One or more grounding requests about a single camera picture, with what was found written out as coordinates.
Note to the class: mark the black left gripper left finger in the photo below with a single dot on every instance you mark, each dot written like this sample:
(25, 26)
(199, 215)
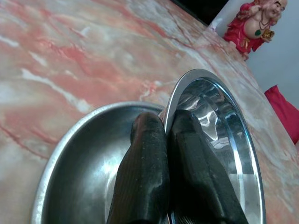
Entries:
(142, 168)

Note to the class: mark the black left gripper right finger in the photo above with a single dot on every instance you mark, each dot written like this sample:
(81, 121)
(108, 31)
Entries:
(198, 172)

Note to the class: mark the shiny steel plate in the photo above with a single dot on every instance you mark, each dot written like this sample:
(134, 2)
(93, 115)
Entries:
(236, 149)

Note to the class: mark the dull steel bowl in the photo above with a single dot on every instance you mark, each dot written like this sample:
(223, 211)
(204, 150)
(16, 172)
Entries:
(84, 168)

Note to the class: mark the red cloth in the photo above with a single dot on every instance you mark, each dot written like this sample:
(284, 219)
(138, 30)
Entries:
(283, 109)

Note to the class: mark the red laughing Buddha figurine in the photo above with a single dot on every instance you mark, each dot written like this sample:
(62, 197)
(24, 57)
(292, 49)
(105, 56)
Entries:
(254, 25)

